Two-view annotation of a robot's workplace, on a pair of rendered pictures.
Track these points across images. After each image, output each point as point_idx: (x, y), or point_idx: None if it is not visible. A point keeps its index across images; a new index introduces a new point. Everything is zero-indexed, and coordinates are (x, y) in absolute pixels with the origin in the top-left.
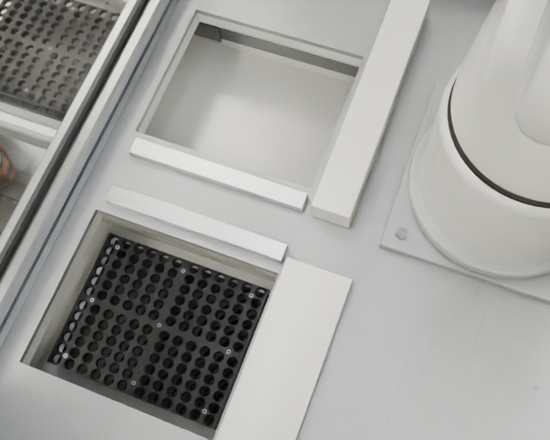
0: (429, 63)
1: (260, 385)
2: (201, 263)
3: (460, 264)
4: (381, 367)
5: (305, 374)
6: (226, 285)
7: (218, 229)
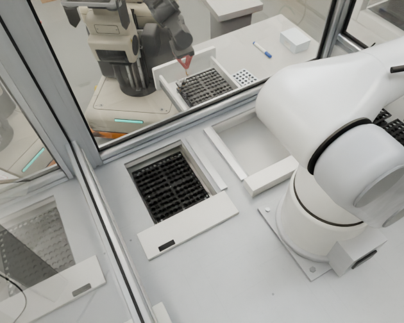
0: None
1: (182, 220)
2: (201, 182)
3: (279, 233)
4: (224, 245)
5: (199, 227)
6: (200, 190)
7: (210, 168)
